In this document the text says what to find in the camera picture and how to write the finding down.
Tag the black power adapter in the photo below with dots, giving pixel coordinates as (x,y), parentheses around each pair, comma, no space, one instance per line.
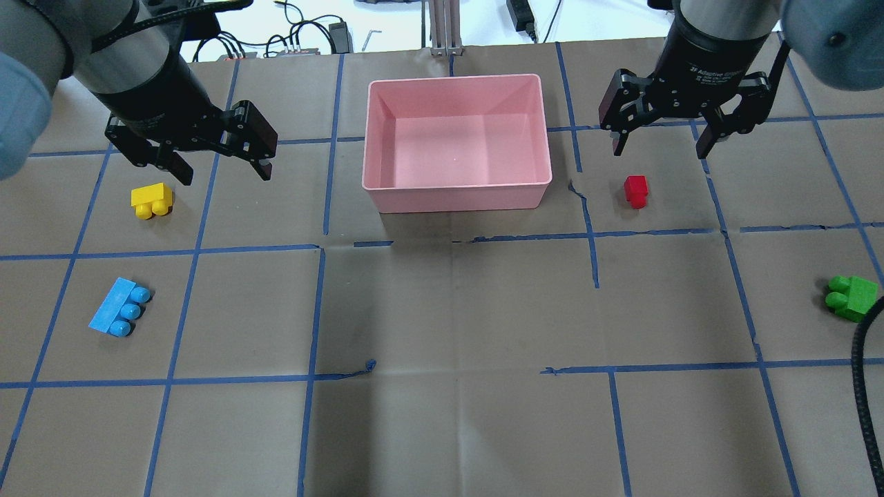
(341,40)

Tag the red toy block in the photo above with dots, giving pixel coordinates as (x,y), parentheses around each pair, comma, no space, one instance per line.
(636,191)

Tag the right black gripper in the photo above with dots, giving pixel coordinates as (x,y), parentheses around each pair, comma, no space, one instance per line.
(706,56)

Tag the pink plastic box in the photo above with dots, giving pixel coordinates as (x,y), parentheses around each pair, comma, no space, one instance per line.
(452,144)

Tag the yellow toy block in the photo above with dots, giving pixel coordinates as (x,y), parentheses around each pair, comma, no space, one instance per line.
(152,200)

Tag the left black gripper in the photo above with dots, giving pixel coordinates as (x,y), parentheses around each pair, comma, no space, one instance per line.
(160,94)

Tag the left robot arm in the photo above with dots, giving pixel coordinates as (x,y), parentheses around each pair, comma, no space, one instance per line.
(126,54)

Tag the aluminium frame post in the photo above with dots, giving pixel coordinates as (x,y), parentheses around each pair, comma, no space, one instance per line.
(445,28)

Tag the blue toy block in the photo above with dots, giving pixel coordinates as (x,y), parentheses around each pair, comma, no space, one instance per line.
(122,306)

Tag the green toy block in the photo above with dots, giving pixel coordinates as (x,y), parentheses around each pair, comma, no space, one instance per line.
(850,297)

